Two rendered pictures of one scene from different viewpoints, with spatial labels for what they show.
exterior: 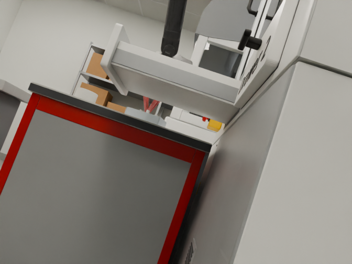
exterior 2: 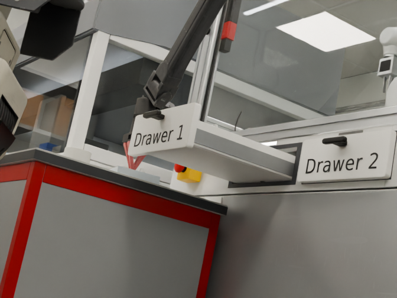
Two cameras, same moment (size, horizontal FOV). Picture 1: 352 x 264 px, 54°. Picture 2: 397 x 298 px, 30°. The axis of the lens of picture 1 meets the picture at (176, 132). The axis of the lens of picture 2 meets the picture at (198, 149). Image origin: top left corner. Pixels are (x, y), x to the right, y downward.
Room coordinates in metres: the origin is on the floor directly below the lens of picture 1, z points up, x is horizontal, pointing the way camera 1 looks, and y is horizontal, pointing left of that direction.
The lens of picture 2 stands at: (-0.60, 1.16, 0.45)
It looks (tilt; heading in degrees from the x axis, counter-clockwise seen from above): 13 degrees up; 325
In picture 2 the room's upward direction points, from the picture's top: 11 degrees clockwise
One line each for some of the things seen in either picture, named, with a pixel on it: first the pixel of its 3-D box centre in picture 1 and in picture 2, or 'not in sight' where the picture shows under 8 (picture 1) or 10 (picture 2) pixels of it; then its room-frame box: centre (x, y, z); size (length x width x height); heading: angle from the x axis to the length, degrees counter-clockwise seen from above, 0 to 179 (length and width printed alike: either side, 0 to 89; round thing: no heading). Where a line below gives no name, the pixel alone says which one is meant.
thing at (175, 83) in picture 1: (193, 91); (227, 157); (0.91, -0.01, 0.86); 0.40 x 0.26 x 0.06; 87
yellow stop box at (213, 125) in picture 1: (215, 119); (189, 169); (1.23, -0.12, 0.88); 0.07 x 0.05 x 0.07; 177
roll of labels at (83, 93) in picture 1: (85, 97); (76, 158); (1.12, 0.32, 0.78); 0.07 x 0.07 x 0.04
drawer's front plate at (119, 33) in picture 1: (122, 64); (162, 130); (0.92, 0.20, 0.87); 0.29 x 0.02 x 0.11; 177
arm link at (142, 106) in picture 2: not in sight; (146, 109); (1.16, 0.12, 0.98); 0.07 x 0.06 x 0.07; 99
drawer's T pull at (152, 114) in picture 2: not in sight; (156, 115); (0.92, 0.23, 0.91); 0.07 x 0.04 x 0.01; 177
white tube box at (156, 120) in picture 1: (145, 119); (133, 179); (1.16, 0.11, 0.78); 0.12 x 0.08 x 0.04; 75
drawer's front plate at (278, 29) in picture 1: (259, 63); (344, 158); (0.59, -0.10, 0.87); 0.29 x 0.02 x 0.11; 177
